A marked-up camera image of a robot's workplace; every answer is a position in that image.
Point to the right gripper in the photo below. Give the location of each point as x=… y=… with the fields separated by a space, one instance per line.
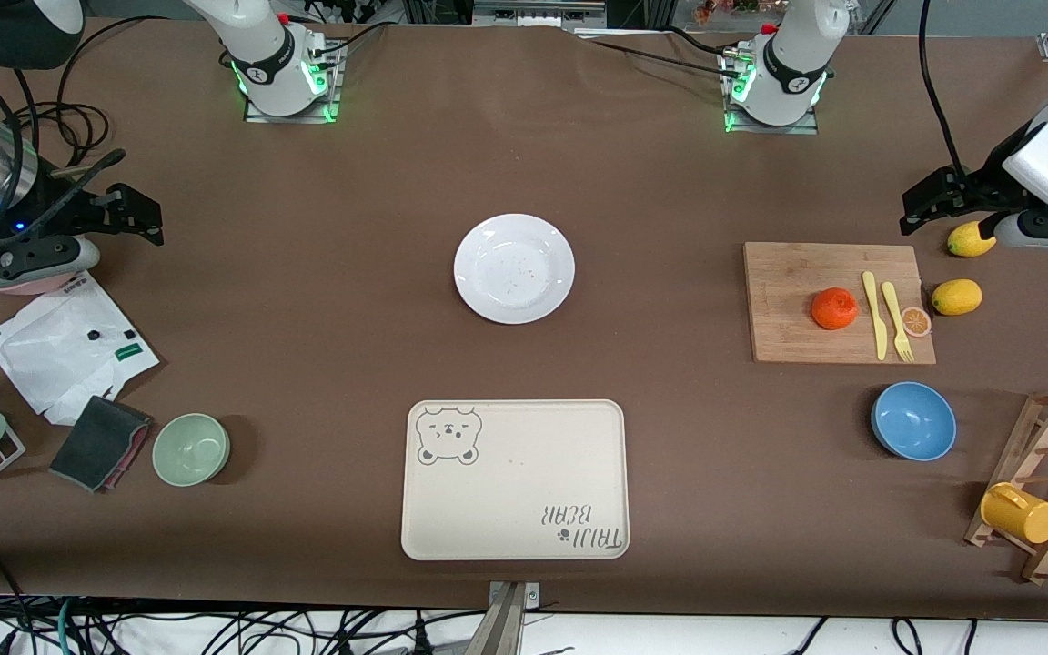
x=58 y=209

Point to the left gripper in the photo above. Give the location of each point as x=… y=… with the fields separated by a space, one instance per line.
x=972 y=188

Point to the orange fruit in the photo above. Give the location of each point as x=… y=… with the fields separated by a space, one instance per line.
x=834 y=308

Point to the white round plate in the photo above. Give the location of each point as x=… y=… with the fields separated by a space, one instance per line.
x=514 y=268

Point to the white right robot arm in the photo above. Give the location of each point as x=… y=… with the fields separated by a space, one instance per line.
x=269 y=45

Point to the grey metal plate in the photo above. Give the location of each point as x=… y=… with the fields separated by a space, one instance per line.
x=538 y=14

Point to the yellow lemon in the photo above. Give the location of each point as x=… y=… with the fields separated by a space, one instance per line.
x=968 y=243
x=956 y=297

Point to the yellow plastic fork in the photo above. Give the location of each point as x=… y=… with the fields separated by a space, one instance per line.
x=893 y=309

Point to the orange slice toy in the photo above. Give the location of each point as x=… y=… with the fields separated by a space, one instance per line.
x=916 y=321

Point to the yellow plastic knife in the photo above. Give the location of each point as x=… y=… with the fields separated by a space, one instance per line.
x=874 y=314

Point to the white plastic bag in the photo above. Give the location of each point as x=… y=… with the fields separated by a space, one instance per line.
x=51 y=355

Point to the wooden cutting board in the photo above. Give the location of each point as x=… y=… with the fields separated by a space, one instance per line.
x=788 y=300

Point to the blue bowl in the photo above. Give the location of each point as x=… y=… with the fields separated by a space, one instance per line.
x=913 y=421

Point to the grey folded cloth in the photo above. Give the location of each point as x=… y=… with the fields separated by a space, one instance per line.
x=96 y=441

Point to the pale green bowl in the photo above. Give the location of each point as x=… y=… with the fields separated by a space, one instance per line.
x=190 y=448

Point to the yellow mug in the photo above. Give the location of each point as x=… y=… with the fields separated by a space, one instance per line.
x=1024 y=517

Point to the cream bear print tray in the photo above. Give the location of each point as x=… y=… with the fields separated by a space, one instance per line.
x=515 y=491

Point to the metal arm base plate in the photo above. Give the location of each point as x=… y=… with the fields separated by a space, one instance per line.
x=260 y=116
x=788 y=129

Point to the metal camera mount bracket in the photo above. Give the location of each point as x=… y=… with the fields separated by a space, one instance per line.
x=506 y=628

